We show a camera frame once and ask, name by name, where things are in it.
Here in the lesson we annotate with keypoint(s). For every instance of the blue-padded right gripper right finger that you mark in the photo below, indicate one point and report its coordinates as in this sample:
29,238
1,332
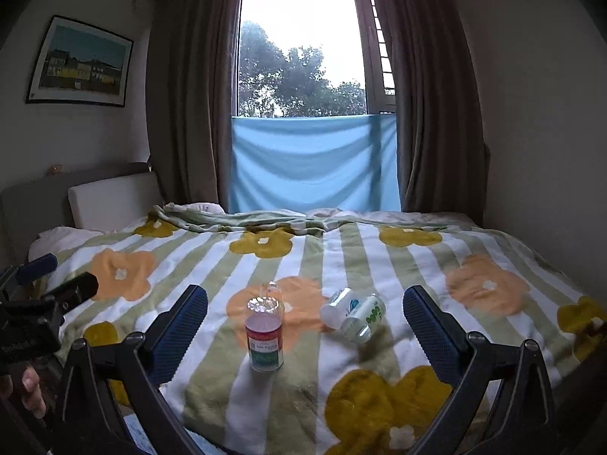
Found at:
521,415

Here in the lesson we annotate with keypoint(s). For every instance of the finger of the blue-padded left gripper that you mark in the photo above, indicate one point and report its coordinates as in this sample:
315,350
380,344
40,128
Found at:
73,293
23,275

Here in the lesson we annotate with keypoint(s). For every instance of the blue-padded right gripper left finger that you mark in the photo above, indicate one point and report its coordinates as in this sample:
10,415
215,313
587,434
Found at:
89,417

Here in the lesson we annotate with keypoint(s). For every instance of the white green label cup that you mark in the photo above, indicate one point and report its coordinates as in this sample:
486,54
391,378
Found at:
364,320

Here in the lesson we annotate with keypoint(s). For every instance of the clear amber plastic cup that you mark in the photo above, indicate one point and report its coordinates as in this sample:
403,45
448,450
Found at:
270,301

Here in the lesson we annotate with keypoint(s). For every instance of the person's left hand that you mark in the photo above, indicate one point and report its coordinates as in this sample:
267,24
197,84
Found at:
30,391

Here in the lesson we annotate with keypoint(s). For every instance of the grey bed headboard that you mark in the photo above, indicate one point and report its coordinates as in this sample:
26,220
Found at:
30,208

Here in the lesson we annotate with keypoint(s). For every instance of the white pillow cushion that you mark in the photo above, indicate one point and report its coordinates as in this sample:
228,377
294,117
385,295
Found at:
111,204

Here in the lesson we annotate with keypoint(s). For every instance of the framed landscape picture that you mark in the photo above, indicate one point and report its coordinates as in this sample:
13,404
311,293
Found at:
79,63

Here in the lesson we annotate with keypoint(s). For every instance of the striped flower pattern blanket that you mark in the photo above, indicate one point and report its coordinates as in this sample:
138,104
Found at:
305,348

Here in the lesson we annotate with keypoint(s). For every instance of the brown right curtain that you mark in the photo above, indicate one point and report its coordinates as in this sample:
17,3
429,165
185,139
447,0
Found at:
442,160

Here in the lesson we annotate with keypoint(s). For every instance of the brown curtain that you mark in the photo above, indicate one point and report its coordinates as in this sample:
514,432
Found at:
442,160
189,88

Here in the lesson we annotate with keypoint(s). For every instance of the brown left curtain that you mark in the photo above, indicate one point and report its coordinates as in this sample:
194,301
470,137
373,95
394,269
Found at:
189,88

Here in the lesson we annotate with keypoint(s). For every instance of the light blue hanging cloth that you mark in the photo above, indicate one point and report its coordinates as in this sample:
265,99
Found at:
305,163

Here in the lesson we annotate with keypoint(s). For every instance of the window frame with shutter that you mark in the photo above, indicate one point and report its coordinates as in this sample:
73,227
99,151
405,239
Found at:
312,58

